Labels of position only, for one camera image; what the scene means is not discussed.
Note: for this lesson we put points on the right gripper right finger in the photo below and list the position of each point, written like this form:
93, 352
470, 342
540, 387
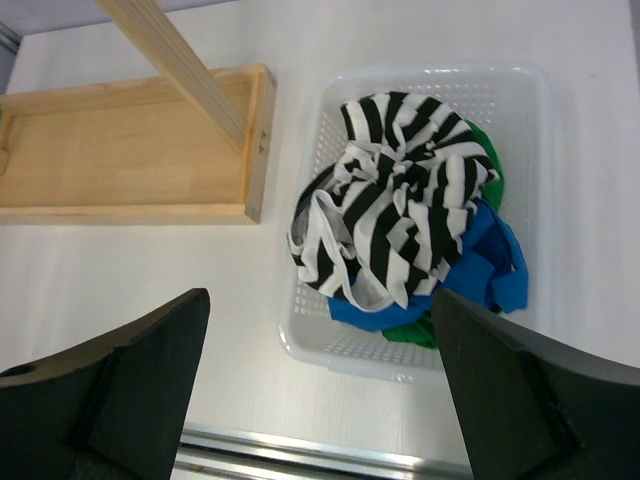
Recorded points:
530, 407

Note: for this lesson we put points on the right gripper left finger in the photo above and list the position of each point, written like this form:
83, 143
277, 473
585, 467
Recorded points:
112, 407

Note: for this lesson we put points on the blue tank top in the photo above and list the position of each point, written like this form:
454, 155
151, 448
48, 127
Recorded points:
491, 272

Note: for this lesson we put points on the black white striped tank top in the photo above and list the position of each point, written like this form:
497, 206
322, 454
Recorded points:
384, 222

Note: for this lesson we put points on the wooden clothes rack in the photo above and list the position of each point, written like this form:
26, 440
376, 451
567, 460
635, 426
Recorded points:
188, 146

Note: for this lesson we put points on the white plastic basket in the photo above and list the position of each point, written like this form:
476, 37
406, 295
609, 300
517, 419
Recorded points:
512, 104

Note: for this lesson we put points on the aluminium mounting rail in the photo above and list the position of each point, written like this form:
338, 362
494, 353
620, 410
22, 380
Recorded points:
209, 453

